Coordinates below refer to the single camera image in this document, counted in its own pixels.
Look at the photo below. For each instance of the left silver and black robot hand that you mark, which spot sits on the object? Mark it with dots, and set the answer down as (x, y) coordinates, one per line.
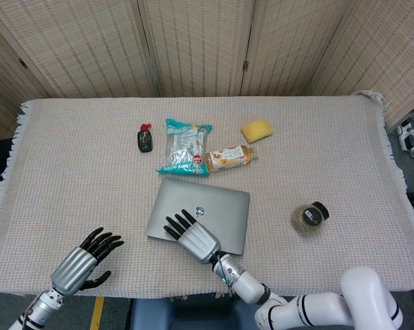
(73, 268)

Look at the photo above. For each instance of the right silver and black robot hand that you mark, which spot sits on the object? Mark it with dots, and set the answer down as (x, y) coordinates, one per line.
(198, 242)

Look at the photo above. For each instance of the silver laptop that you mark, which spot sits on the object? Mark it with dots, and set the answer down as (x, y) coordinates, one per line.
(224, 216)

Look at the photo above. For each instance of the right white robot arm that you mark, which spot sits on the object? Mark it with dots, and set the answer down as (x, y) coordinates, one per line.
(330, 309)

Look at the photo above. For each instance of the tea bottle with orange label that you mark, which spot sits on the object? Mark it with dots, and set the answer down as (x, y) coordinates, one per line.
(227, 159)

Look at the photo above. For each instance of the beige woven tablecloth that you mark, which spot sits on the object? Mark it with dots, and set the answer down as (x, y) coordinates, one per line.
(73, 178)

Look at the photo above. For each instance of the teal and silver snack bag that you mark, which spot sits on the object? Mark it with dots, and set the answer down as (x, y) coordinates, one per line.
(181, 151)

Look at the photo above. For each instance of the glass jar with black lid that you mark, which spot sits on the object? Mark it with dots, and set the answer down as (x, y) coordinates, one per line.
(308, 218)

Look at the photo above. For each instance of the black bottle with red cap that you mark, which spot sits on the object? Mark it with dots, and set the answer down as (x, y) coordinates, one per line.
(145, 140)

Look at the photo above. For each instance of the yellow sponge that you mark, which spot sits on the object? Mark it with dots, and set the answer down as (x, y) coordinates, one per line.
(256, 130)

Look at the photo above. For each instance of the woven folding screen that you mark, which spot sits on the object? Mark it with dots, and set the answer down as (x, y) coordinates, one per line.
(200, 44)

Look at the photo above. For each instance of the white power strip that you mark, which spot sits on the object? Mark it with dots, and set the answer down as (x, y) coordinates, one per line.
(407, 135)

